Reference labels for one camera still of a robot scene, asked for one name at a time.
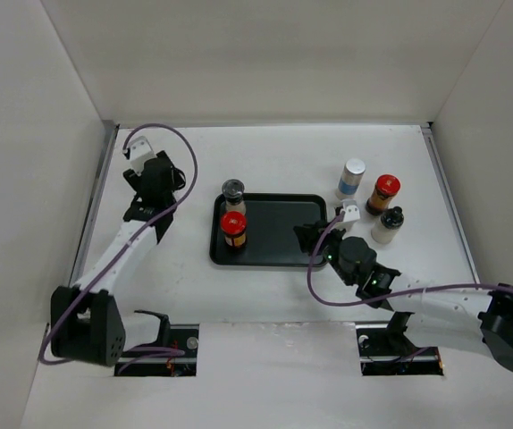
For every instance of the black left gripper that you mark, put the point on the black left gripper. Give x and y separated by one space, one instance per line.
136 179

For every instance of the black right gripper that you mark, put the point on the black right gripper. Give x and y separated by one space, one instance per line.
308 234

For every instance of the clear lid pepper grinder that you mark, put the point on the clear lid pepper grinder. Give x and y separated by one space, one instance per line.
233 193

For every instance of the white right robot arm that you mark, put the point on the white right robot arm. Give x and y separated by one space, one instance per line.
473 317

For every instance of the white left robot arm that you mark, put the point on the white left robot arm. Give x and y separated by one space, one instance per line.
86 324

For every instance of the black rectangular tray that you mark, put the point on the black rectangular tray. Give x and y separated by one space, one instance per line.
272 241

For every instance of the silver lid blue label bottle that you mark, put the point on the silver lid blue label bottle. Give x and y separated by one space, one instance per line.
351 177

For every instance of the black cap white bottle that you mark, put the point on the black cap white bottle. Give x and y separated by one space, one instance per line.
388 225

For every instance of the red lid orange sauce jar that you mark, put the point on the red lid orange sauce jar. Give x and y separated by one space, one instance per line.
386 187

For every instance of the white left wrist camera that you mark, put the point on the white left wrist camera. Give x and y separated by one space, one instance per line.
139 152

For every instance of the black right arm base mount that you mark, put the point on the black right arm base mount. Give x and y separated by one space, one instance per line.
384 350

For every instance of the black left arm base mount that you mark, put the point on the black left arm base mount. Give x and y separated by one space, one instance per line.
157 348

